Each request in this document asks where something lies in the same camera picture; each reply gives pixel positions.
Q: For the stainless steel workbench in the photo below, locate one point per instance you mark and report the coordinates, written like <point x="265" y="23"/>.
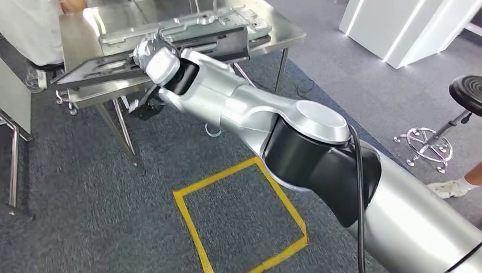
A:
<point x="286" y="36"/>

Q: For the silver stamped metal fixture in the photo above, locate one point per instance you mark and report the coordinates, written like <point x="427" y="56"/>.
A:
<point x="211" y="22"/>

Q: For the white cabinet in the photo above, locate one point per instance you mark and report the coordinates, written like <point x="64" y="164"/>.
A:
<point x="376" y="22"/>

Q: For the person's hand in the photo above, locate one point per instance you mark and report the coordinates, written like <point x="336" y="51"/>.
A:
<point x="73" y="5"/>

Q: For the long black plastic panel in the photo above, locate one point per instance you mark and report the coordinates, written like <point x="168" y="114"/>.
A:
<point x="75" y="77"/>

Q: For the black stool chrome base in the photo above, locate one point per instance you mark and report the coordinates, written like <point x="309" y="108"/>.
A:
<point x="468" y="92"/>

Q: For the person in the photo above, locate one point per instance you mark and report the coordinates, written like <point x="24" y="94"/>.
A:
<point x="452" y="188"/>
<point x="30" y="30"/>

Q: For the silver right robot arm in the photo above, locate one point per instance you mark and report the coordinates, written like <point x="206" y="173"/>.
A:
<point x="211" y="98"/>

